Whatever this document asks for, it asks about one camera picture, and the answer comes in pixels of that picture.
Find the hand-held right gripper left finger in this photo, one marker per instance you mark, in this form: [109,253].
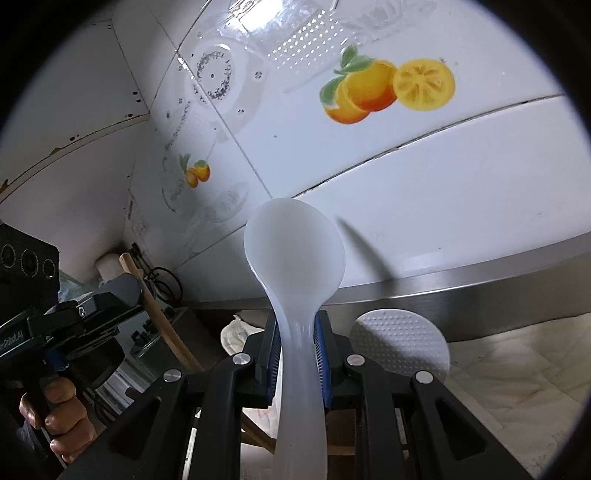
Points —
[273,364]

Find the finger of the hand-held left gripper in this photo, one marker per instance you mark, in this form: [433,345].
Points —
[122,290]

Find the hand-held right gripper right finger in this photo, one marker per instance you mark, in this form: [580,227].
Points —
[322,364]

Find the wooden chopstick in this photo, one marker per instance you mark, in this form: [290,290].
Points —
[161,323]
[258,436]

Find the dotted white rice paddle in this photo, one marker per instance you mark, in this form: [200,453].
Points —
[397,337]

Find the smooth white plastic spoon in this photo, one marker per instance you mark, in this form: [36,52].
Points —
[295,258]

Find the person's left hand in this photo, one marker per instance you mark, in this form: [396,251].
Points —
[69,424]

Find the white kettle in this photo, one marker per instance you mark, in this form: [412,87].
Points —
[107,270]

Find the grey kitchen appliance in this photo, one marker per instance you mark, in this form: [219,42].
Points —
[203,332]

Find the quilted printed cloth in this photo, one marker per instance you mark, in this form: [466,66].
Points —
[508,369]

